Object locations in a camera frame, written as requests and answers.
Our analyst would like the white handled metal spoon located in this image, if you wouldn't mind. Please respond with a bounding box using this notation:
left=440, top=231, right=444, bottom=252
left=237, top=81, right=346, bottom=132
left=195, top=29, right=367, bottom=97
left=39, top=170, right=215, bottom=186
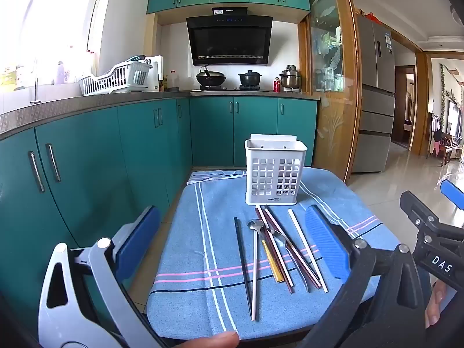
left=247, top=219, right=266, bottom=322

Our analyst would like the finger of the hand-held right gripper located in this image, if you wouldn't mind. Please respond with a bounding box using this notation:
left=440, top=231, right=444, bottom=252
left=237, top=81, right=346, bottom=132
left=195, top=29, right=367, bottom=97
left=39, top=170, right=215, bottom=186
left=440, top=179, right=464, bottom=211
left=400, top=190, right=441, bottom=236

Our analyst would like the green hanging vine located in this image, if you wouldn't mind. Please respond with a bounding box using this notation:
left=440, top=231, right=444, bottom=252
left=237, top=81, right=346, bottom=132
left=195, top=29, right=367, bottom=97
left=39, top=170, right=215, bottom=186
left=440, top=63, right=448, bottom=131

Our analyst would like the gas stove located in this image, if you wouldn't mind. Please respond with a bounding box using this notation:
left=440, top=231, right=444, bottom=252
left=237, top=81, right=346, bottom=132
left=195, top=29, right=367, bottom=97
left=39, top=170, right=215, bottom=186
left=199, top=85, right=271, bottom=92

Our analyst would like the kitchen window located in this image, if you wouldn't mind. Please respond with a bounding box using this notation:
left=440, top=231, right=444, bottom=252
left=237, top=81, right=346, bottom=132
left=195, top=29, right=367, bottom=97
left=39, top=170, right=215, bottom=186
left=0, top=0, right=106, bottom=91

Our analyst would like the wooden framed glass door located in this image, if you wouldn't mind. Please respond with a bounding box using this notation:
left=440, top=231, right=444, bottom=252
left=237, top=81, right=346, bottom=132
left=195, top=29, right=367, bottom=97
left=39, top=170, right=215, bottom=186
left=298, top=0, right=363, bottom=185

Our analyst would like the blue striped cloth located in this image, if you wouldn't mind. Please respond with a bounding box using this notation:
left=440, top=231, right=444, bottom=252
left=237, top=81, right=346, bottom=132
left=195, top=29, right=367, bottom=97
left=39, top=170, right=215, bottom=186
left=147, top=167, right=396, bottom=341

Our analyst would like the black range hood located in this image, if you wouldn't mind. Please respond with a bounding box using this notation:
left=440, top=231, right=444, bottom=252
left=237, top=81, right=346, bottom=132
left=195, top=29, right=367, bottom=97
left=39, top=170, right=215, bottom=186
left=186, top=6, right=273, bottom=66

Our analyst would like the grey kitchen countertop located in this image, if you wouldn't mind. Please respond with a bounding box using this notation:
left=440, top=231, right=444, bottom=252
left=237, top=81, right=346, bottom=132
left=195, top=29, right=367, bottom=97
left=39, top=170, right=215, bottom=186
left=0, top=90, right=321, bottom=140

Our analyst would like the black wok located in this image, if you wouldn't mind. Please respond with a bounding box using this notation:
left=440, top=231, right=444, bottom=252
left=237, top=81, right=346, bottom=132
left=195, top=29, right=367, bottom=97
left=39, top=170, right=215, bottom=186
left=196, top=66, right=227, bottom=88

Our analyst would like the metal faucet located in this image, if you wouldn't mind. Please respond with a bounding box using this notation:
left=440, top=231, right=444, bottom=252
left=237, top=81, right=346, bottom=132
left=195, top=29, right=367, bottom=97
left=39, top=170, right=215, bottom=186
left=30, top=58, right=42, bottom=104

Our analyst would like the white dish rack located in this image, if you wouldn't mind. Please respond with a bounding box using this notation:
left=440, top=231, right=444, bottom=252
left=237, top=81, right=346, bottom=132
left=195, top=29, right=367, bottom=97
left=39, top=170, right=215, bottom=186
left=79, top=55, right=153, bottom=97

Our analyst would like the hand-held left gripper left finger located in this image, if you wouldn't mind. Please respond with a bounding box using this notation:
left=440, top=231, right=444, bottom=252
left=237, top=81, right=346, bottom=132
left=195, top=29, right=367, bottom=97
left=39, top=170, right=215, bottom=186
left=38, top=205, right=162, bottom=348

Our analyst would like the silver refrigerator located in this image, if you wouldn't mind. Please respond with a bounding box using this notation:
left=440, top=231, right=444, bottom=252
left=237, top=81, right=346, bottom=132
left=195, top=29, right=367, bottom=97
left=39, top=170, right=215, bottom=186
left=351, top=14, right=396, bottom=174

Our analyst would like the person's right hand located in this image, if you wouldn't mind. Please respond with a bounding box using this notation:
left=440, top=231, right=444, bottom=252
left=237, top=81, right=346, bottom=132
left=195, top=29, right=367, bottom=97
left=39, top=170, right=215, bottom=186
left=424, top=281, right=448, bottom=329

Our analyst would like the white cutting board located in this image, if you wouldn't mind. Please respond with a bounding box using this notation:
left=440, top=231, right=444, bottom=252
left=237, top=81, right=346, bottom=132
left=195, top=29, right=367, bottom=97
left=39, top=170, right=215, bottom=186
left=145, top=55, right=164, bottom=92

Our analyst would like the dark red white chopstick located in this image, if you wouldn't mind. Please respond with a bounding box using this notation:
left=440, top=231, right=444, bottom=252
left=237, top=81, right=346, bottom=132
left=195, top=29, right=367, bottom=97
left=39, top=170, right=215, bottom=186
left=255, top=206, right=295, bottom=294
left=264, top=205, right=321, bottom=291

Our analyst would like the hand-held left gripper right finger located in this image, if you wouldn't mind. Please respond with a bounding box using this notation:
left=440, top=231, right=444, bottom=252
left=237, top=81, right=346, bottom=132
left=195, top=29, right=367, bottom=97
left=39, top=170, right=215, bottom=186
left=301, top=205, right=432, bottom=348

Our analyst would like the stainless steel pot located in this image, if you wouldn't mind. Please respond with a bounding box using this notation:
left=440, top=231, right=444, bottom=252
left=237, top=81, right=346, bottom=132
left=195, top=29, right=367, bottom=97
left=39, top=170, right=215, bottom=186
left=280, top=64, right=302, bottom=89

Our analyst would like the wooden chair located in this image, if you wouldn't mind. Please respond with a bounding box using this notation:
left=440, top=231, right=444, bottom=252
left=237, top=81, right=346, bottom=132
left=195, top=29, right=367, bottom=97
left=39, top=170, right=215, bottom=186
left=428, top=112, right=464, bottom=167

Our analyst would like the black chopstick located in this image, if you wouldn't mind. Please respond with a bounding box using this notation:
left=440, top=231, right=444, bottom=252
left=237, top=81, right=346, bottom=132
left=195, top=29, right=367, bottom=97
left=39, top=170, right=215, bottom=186
left=234, top=217, right=253, bottom=320

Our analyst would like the person's left hand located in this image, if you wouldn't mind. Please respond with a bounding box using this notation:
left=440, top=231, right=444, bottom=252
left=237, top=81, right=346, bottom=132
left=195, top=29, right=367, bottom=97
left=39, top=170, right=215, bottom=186
left=177, top=331, right=240, bottom=348

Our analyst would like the black cooking pot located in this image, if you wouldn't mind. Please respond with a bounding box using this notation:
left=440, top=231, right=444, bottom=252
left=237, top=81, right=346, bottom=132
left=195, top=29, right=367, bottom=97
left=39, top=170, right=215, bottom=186
left=238, top=70, right=262, bottom=88

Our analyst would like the yellow handled utensil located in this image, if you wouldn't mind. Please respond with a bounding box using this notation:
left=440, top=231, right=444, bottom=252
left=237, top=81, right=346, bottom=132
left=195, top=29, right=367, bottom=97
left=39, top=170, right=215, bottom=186
left=261, top=239, right=286, bottom=283

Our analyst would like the white plastic utensil holder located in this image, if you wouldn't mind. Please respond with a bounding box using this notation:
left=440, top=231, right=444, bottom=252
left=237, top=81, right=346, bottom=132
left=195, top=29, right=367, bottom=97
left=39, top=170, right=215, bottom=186
left=244, top=134, right=308, bottom=206

